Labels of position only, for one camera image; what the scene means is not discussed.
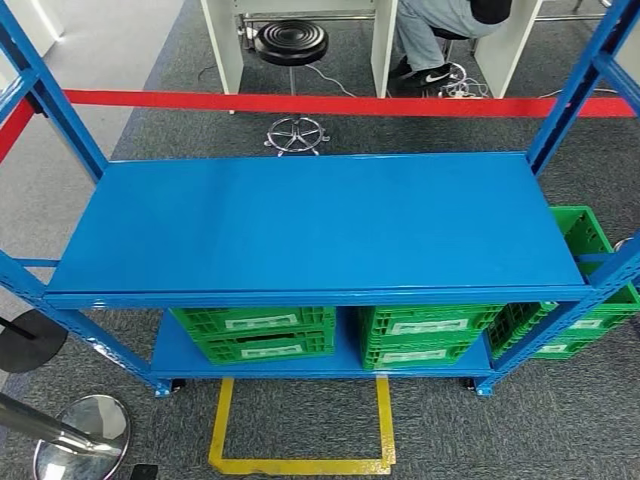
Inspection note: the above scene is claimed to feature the black stanchion with base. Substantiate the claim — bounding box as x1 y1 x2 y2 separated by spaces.
0 308 69 374

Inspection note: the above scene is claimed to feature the black round stool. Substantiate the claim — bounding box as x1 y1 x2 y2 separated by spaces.
254 19 331 159
430 26 477 62

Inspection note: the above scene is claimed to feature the blue metal shelf rack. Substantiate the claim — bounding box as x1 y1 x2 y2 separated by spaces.
0 0 640 399

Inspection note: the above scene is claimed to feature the red barrier belt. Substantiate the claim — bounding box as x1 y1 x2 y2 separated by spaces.
63 89 637 121
0 97 37 165

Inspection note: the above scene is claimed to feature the white desk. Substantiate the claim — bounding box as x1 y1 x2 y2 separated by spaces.
199 0 399 99
473 0 544 100

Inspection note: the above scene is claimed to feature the person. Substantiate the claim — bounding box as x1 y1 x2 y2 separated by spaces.
387 0 514 92

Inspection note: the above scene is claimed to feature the pale thin floor cable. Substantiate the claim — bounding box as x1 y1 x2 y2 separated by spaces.
305 62 358 99

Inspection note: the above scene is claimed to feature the white cable tangle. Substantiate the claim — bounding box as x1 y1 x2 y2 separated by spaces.
438 61 490 101

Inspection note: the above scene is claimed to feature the yellow floor tape square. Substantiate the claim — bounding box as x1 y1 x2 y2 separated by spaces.
208 377 397 478

